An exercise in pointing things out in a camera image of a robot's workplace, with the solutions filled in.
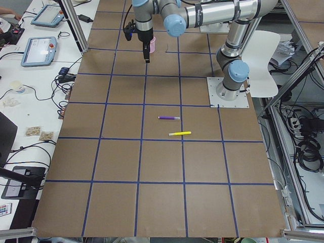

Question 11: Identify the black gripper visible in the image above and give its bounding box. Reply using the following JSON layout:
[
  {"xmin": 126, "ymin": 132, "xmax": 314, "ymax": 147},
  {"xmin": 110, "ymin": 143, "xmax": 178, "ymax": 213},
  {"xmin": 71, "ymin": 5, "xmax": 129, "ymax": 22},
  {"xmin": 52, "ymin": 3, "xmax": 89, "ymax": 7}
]
[{"xmin": 137, "ymin": 29, "xmax": 153, "ymax": 63}]

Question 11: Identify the purple pen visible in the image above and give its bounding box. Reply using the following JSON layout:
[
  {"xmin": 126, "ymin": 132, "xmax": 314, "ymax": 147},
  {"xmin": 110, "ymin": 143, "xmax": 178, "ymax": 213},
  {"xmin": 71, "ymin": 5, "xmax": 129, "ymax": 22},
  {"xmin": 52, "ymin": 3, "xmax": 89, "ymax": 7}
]
[{"xmin": 158, "ymin": 116, "xmax": 180, "ymax": 120}]

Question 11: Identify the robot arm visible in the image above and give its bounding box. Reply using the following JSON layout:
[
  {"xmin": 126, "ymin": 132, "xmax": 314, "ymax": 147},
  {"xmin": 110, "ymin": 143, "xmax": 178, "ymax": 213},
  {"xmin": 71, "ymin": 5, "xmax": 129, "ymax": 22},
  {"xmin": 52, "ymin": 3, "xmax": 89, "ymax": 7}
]
[
  {"xmin": 132, "ymin": 0, "xmax": 160, "ymax": 63},
  {"xmin": 160, "ymin": 1, "xmax": 277, "ymax": 101}
]

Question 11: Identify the pink mesh cup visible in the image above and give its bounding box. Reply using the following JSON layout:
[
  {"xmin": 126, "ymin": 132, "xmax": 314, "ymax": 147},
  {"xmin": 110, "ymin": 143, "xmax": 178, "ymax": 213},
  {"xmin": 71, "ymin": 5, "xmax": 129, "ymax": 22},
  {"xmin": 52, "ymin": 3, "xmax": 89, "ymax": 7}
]
[{"xmin": 150, "ymin": 36, "xmax": 156, "ymax": 53}]

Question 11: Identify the black power adapter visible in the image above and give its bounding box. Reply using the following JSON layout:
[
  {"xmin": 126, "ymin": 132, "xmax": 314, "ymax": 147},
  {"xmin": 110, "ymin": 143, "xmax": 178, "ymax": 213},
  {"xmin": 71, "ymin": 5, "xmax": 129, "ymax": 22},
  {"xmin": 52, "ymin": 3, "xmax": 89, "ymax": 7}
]
[{"xmin": 78, "ymin": 14, "xmax": 93, "ymax": 23}]

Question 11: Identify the yellow pen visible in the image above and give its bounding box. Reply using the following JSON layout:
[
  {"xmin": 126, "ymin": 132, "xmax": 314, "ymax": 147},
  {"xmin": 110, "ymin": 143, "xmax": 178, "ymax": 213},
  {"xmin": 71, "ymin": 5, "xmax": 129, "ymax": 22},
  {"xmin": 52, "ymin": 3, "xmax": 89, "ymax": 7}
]
[{"xmin": 168, "ymin": 131, "xmax": 192, "ymax": 136}]

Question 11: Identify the blue teach pendant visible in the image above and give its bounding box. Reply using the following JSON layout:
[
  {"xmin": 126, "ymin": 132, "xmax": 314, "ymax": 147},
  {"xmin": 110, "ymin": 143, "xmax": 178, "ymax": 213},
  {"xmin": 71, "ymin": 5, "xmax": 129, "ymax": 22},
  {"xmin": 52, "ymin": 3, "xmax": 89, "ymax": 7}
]
[
  {"xmin": 31, "ymin": 5, "xmax": 64, "ymax": 28},
  {"xmin": 21, "ymin": 36, "xmax": 57, "ymax": 67}
]

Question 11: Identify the white chair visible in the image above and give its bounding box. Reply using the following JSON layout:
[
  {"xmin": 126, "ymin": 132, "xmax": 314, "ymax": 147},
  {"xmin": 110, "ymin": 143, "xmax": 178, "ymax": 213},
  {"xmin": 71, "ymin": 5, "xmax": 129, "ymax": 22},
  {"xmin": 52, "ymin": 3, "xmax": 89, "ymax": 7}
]
[{"xmin": 241, "ymin": 30, "xmax": 280, "ymax": 98}]

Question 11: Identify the aluminium frame post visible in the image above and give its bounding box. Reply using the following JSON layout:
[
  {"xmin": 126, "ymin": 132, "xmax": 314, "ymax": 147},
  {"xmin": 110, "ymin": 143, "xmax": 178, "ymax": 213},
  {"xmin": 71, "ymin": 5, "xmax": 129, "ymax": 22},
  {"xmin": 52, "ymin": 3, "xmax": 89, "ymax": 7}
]
[{"xmin": 58, "ymin": 0, "xmax": 89, "ymax": 53}]

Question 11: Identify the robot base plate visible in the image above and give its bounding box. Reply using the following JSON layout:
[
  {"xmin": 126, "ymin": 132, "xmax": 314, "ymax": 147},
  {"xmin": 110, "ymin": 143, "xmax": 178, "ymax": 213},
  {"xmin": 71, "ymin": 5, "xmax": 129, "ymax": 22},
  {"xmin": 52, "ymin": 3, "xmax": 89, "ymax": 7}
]
[{"xmin": 207, "ymin": 77, "xmax": 249, "ymax": 108}]

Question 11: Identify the black cable bundle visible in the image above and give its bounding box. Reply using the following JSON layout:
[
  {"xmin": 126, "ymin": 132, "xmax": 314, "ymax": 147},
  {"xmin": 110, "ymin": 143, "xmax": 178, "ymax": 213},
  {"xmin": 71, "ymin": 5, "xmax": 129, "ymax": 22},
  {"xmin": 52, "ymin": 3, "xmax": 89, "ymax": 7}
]
[{"xmin": 296, "ymin": 138, "xmax": 324, "ymax": 174}]

